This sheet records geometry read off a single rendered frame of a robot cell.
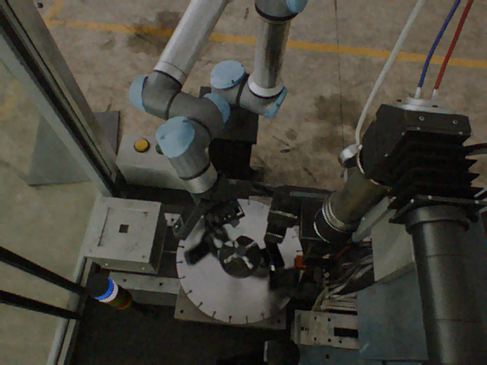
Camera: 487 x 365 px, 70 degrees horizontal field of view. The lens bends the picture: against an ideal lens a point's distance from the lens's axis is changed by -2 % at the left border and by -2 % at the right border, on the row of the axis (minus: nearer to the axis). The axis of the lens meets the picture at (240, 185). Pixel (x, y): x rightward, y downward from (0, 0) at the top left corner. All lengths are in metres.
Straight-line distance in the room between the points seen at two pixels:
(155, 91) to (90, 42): 2.19
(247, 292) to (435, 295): 0.64
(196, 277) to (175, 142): 0.39
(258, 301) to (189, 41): 0.64
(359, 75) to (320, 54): 0.33
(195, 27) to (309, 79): 1.82
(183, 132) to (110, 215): 0.48
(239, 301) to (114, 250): 0.37
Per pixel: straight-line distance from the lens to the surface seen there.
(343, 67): 2.77
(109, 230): 1.06
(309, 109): 2.44
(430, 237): 0.33
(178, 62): 0.82
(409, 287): 0.50
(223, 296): 0.91
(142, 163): 1.13
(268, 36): 1.01
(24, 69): 0.75
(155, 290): 1.12
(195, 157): 0.70
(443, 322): 0.32
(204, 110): 0.75
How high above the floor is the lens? 1.85
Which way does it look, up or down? 64 degrees down
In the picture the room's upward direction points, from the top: 5 degrees clockwise
